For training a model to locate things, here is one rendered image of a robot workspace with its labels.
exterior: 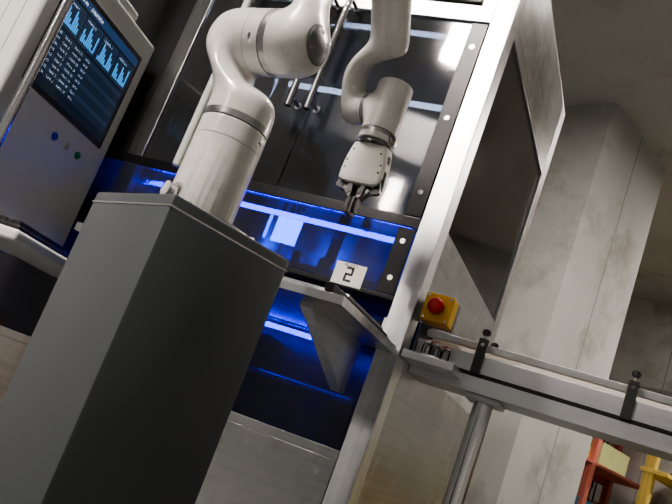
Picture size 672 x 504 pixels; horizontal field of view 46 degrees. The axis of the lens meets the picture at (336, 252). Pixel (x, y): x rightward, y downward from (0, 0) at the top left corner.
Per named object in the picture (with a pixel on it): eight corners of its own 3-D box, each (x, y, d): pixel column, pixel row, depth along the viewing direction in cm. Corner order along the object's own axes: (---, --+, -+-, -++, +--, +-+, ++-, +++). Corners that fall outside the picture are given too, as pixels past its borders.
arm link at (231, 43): (242, 114, 130) (293, -6, 136) (161, 105, 140) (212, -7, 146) (278, 149, 140) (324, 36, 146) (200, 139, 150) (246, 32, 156)
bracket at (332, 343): (332, 390, 192) (350, 340, 196) (343, 394, 191) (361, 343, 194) (279, 358, 162) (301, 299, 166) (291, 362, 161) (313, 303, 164)
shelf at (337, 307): (176, 291, 226) (178, 285, 227) (401, 360, 198) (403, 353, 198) (73, 228, 184) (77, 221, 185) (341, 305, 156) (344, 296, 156)
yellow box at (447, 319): (425, 325, 198) (434, 299, 199) (452, 333, 195) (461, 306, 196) (418, 317, 191) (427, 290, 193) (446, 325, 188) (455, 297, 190)
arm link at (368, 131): (401, 146, 182) (397, 158, 182) (366, 140, 186) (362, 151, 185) (392, 128, 175) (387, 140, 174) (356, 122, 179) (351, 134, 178)
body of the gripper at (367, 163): (399, 154, 181) (383, 197, 179) (359, 146, 186) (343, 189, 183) (391, 138, 175) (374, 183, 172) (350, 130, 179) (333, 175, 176)
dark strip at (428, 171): (377, 291, 199) (472, 24, 218) (394, 296, 197) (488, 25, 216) (375, 290, 198) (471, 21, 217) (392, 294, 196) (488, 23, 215)
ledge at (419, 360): (414, 368, 202) (416, 361, 203) (462, 383, 197) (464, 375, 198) (400, 355, 190) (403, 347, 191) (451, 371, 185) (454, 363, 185)
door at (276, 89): (144, 157, 239) (218, -5, 253) (276, 187, 220) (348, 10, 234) (143, 156, 239) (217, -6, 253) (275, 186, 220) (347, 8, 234)
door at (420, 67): (277, 187, 220) (349, 10, 234) (422, 220, 202) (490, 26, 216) (277, 187, 219) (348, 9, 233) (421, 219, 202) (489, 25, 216)
